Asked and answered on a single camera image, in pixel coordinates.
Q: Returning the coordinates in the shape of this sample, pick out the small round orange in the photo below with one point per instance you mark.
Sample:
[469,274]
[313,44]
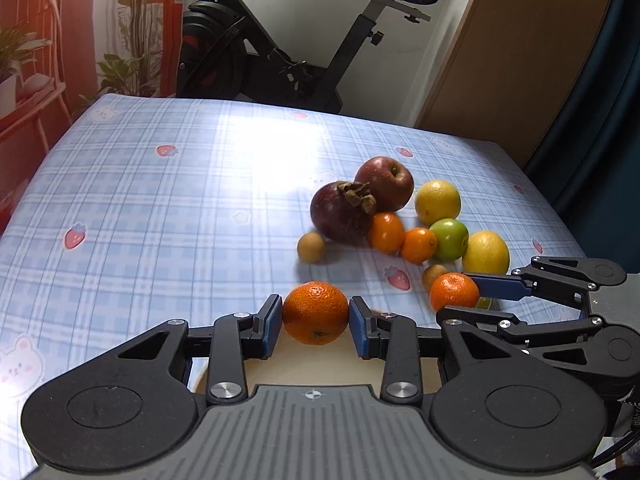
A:
[417,246]

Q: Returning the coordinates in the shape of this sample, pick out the red apple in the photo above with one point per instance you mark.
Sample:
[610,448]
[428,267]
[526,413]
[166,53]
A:
[385,180]

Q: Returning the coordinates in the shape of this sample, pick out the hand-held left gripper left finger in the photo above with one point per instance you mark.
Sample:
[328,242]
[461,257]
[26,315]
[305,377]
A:
[272,327]

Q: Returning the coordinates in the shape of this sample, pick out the black exercise bike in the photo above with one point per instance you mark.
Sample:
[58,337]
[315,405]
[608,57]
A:
[220,30]

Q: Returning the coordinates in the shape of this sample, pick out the wooden cabinet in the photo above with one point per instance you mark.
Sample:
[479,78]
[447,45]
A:
[500,60]

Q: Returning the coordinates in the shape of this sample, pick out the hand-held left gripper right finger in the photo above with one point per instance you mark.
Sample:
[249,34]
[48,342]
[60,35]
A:
[357,330]

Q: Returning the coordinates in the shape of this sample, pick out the small oval orange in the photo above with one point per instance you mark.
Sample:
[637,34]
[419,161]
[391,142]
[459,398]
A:
[386,232]

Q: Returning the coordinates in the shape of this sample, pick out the brown longan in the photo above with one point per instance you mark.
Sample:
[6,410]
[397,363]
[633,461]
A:
[432,274]
[311,247]

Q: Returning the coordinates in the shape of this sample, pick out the orange mandarin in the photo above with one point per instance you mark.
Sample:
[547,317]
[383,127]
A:
[452,292]

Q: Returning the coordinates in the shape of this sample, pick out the small yellow-green fruit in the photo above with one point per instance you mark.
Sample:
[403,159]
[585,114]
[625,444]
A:
[484,303]

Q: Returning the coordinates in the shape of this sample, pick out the beige plate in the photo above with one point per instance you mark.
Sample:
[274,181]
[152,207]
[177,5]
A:
[320,367]

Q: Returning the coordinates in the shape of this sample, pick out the dark purple mangosteen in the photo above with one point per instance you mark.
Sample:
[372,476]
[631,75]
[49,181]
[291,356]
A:
[335,217]

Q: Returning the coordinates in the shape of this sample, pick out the dark blue curtain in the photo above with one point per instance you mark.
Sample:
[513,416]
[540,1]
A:
[600,135]

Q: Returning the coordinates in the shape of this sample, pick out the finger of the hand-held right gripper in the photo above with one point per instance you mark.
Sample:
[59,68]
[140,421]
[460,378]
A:
[480,312]
[497,286]

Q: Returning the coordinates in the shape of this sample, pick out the red wall poster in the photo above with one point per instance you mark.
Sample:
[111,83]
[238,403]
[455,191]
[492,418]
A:
[75,35]

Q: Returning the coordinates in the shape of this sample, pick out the large dimpled orange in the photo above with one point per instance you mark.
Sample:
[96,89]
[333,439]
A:
[315,312]

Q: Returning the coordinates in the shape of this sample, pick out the yellow lemon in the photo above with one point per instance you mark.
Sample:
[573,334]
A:
[485,252]
[437,202]

